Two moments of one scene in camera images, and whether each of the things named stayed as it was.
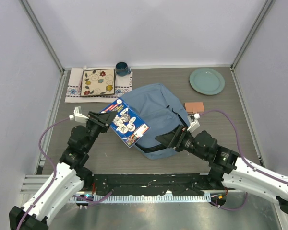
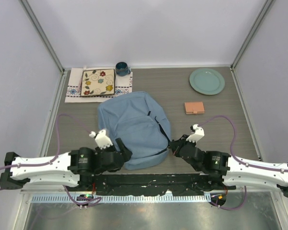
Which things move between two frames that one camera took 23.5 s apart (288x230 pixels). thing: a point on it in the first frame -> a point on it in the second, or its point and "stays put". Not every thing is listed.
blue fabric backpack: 158,109 -> 140,122
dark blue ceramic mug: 122,69 stays put
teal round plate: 207,81 stays put
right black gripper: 174,139 -> 175,145
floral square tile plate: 98,82 stays put
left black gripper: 103,120 -> 127,153
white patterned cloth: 123,86 stays put
